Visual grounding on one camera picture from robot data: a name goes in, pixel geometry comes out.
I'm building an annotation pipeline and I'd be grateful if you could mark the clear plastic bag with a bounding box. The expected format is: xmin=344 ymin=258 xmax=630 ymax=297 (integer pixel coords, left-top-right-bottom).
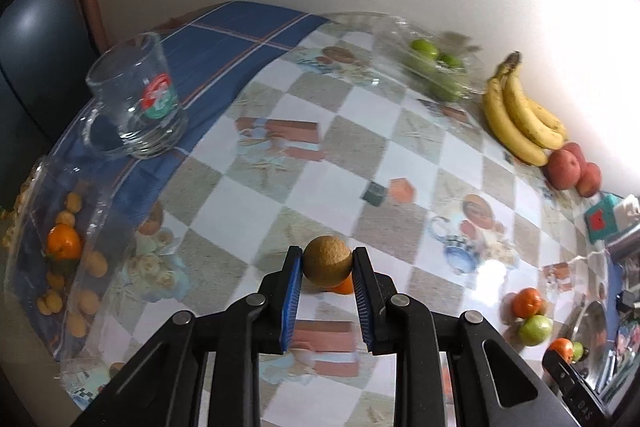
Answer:
xmin=350 ymin=14 xmax=488 ymax=102

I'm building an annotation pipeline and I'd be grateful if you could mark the yellow banana bunch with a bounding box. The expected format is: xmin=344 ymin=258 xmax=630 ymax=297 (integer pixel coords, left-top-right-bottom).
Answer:
xmin=481 ymin=51 xmax=570 ymax=166

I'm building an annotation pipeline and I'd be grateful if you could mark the glass mug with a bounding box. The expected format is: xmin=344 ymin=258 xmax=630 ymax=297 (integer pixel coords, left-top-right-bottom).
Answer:
xmin=82 ymin=32 xmax=190 ymax=159

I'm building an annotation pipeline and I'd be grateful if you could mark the small orange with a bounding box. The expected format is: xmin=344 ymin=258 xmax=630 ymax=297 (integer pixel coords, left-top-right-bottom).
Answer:
xmin=320 ymin=277 xmax=355 ymax=296

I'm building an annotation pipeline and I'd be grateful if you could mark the orange tangerine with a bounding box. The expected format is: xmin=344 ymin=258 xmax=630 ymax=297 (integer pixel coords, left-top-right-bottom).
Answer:
xmin=46 ymin=224 xmax=83 ymax=262

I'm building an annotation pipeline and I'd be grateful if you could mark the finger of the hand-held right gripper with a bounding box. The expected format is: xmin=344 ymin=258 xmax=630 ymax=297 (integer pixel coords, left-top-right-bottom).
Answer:
xmin=541 ymin=348 xmax=583 ymax=395

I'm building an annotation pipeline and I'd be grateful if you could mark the clear plastic container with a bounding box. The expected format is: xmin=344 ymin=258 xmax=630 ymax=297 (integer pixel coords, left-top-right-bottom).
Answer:
xmin=4 ymin=152 xmax=168 ymax=375

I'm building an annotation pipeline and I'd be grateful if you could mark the pale orange apple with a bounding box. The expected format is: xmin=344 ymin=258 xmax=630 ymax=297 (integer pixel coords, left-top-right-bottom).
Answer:
xmin=545 ymin=147 xmax=583 ymax=190

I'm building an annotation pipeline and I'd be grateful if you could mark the dark grey panel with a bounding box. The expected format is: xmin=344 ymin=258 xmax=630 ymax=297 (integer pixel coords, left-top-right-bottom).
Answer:
xmin=0 ymin=0 xmax=106 ymax=148

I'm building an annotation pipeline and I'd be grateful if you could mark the printed checkered tablecloth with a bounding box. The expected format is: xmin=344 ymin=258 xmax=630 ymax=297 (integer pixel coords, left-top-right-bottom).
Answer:
xmin=50 ymin=9 xmax=621 ymax=427

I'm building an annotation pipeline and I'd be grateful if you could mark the stainless steel kettle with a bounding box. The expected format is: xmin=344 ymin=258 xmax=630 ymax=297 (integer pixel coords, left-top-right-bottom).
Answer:
xmin=606 ymin=224 xmax=640 ymax=265

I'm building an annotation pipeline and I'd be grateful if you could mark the large oval green fruit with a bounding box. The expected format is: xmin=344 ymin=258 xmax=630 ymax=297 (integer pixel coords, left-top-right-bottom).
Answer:
xmin=517 ymin=314 xmax=553 ymax=348

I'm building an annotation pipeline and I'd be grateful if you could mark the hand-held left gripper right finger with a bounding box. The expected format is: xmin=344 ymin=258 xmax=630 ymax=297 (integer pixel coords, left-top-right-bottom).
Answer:
xmin=351 ymin=247 xmax=571 ymax=427

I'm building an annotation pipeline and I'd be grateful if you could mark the large stainless steel plate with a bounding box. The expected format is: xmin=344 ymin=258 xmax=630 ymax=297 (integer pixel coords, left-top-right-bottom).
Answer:
xmin=565 ymin=299 xmax=623 ymax=408

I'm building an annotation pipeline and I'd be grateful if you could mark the teal plastic box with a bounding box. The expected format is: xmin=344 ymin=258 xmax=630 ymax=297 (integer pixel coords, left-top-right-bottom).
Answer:
xmin=584 ymin=192 xmax=626 ymax=244

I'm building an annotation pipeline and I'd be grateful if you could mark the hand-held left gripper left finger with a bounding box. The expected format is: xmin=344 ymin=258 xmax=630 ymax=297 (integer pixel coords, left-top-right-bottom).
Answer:
xmin=70 ymin=246 xmax=305 ymax=427

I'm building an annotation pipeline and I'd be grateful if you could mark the small brown round fruit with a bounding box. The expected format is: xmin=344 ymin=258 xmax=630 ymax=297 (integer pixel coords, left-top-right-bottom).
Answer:
xmin=302 ymin=235 xmax=353 ymax=289

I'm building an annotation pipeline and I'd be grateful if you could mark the medium orange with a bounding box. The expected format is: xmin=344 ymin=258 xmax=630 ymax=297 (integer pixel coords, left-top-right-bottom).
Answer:
xmin=511 ymin=288 xmax=547 ymax=319

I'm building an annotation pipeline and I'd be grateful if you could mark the large orange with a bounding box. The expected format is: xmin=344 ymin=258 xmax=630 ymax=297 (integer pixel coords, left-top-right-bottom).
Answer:
xmin=548 ymin=338 xmax=574 ymax=363

